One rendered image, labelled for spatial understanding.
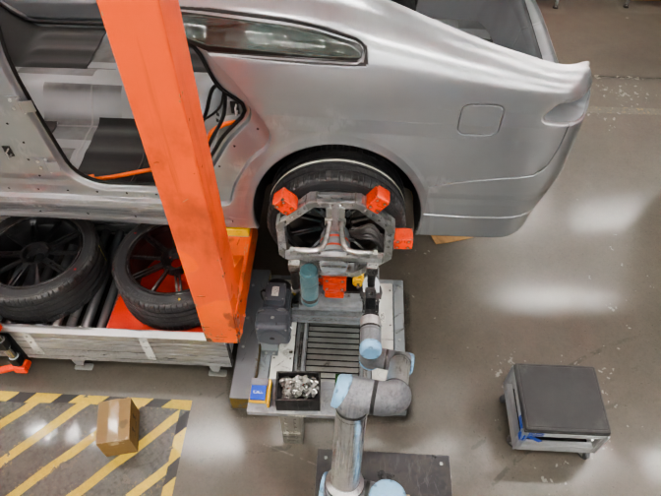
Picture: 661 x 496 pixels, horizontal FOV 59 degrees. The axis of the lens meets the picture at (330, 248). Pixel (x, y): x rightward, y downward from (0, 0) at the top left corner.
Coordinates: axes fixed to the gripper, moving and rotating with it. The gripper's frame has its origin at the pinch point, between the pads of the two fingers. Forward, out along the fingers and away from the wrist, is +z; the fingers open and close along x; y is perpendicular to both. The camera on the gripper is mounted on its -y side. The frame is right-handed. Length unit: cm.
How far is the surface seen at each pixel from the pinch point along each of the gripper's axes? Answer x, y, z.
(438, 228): 32.5, 2.4, 33.0
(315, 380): -23, 26, -38
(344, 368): -10, 77, -5
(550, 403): 88, 49, -33
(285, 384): -36, 26, -40
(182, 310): -93, 37, 2
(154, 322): -109, 48, 1
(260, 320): -54, 42, 2
